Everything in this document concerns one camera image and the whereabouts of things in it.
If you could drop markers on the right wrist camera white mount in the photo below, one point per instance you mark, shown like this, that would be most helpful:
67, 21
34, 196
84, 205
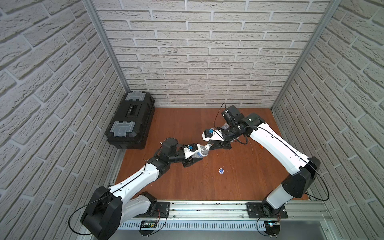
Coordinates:
212, 134

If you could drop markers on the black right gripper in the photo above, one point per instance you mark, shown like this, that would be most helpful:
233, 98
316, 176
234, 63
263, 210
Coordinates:
219, 144

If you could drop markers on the left corner aluminium profile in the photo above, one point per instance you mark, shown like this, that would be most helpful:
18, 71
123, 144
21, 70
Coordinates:
98, 24

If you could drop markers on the black mounting plate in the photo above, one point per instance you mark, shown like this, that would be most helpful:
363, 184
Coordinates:
155, 207
257, 210

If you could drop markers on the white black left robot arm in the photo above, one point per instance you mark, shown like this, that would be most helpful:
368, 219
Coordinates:
110, 206

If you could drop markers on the controller circuit board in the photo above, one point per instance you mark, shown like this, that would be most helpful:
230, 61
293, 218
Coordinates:
147, 227
272, 228

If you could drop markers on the clear labelled bottle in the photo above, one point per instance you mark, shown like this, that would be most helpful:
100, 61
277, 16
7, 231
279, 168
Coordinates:
201, 152

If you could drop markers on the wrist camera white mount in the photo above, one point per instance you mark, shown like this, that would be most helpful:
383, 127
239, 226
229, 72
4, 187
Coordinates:
190, 150
212, 134

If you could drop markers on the right controller circuit board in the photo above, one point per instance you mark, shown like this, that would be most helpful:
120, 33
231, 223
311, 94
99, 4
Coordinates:
272, 228

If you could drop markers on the black plastic toolbox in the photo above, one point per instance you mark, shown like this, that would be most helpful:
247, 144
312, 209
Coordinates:
131, 123

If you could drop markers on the left controller circuit board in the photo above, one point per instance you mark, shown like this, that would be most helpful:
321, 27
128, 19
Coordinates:
147, 227

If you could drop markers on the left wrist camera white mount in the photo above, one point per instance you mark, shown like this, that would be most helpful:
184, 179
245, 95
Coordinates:
190, 150

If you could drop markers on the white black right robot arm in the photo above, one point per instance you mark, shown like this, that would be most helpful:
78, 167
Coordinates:
302, 169

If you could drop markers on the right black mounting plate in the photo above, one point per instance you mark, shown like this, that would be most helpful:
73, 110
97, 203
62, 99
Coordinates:
257, 210

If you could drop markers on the right corner aluminium profile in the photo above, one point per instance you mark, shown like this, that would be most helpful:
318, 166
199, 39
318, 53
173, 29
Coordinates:
324, 21

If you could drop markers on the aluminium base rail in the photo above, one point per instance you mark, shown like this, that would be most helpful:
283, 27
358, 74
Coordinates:
228, 216

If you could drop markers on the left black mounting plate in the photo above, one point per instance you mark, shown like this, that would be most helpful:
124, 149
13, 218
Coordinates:
155, 207

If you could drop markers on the corner aluminium profile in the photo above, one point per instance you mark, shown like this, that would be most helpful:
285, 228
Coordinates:
324, 21
98, 24

